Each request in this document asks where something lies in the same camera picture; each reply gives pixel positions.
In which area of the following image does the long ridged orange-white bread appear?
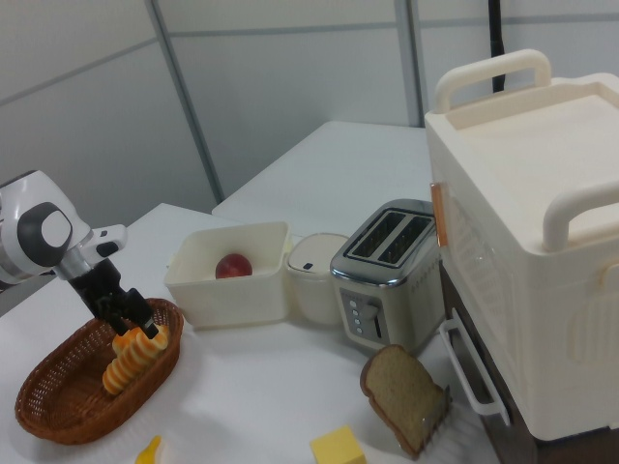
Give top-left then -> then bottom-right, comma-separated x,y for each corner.
102,324 -> 170,397

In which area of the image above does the brown bread slice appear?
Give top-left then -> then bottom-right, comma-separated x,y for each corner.
359,343 -> 449,458

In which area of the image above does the black vertical pole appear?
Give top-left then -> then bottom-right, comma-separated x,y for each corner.
486,0 -> 507,96

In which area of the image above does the white square plastic tub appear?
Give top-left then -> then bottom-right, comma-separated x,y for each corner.
162,220 -> 291,332

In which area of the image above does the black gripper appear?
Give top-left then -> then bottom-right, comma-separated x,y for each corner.
70,258 -> 161,339

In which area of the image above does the yellow cube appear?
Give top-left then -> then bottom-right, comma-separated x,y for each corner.
309,423 -> 367,464

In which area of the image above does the brown wicker basket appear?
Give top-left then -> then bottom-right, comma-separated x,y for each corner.
14,297 -> 185,446

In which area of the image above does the small cream lidded bin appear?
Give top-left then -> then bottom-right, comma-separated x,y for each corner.
285,232 -> 350,325

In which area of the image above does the cream and chrome toaster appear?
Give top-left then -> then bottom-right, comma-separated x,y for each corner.
329,197 -> 444,357

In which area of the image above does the yellow banana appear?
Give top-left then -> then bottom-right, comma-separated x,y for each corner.
133,434 -> 163,464

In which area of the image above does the cream plastic cabinet with handles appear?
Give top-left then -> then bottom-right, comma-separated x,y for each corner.
424,48 -> 619,444

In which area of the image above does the red apple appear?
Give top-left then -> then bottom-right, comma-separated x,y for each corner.
215,252 -> 254,280

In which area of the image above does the brown drawer with white handle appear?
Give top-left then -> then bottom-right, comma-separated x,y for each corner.
437,263 -> 538,464

